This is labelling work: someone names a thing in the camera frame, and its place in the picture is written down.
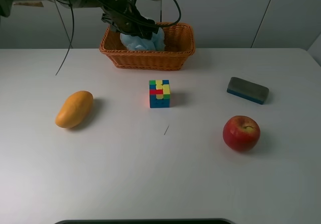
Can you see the multicoloured puzzle cube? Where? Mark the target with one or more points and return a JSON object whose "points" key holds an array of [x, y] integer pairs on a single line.
{"points": [[159, 94]]}

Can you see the orange wicker basket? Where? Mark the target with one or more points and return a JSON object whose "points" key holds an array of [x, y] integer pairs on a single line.
{"points": [[179, 46]]}

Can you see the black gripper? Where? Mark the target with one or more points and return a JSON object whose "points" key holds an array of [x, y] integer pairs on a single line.
{"points": [[115, 12]]}

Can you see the yellow mango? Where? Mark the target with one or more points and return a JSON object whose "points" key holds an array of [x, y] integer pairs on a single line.
{"points": [[75, 109]]}

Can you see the blue mesh bath loofah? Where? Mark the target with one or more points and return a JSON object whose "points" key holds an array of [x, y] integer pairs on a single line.
{"points": [[135, 43]]}

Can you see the grey blue board eraser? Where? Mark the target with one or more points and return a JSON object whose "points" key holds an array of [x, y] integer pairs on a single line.
{"points": [[248, 90]]}

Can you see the red apple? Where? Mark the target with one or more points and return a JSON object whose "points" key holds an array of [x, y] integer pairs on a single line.
{"points": [[241, 133]]}

